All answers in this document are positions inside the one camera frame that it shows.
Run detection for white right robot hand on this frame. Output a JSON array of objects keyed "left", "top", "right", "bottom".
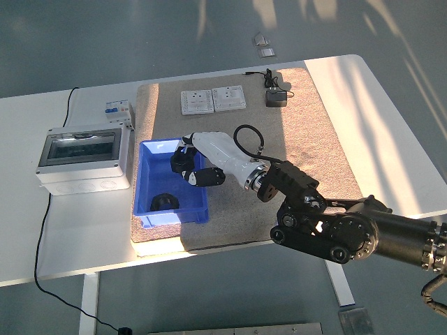
[{"left": 170, "top": 130, "right": 265, "bottom": 188}]

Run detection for blue plastic box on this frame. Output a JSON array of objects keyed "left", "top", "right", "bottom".
[{"left": 133, "top": 138, "right": 212, "bottom": 228}]

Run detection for white distribution box, clear lid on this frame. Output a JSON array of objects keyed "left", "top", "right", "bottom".
[{"left": 36, "top": 124, "right": 132, "bottom": 197}]

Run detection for grey-brown mat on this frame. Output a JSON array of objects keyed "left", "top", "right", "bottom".
[{"left": 131, "top": 66, "right": 365, "bottom": 253}]

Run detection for black power adapter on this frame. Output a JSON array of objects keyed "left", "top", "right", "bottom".
[{"left": 265, "top": 88, "right": 289, "bottom": 108}]

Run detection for white and blue circuit breaker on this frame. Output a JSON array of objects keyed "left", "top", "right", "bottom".
[{"left": 103, "top": 99, "right": 135, "bottom": 132}]

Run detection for open silver floor socket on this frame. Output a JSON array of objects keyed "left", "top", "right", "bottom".
[{"left": 251, "top": 31, "right": 271, "bottom": 47}]

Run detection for wide grey metal plate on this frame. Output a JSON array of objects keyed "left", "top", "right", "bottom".
[{"left": 146, "top": 322, "right": 324, "bottom": 335}]

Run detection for white table leg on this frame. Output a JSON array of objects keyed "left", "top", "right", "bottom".
[
  {"left": 78, "top": 271, "right": 101, "bottom": 335},
  {"left": 323, "top": 260, "right": 357, "bottom": 308}
]

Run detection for small grey metal plate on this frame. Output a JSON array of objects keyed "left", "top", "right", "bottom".
[{"left": 337, "top": 306, "right": 376, "bottom": 335}]

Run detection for white wall socket panel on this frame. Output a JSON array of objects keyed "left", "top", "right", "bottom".
[
  {"left": 180, "top": 89, "right": 214, "bottom": 117},
  {"left": 211, "top": 84, "right": 247, "bottom": 113}
]

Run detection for black adapter cord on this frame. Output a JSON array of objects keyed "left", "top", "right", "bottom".
[{"left": 243, "top": 68, "right": 295, "bottom": 97}]

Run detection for long black power cable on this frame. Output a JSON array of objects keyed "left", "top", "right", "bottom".
[{"left": 33, "top": 87, "right": 122, "bottom": 331}]

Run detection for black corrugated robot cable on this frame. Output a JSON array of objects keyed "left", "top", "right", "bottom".
[{"left": 420, "top": 273, "right": 447, "bottom": 315}]

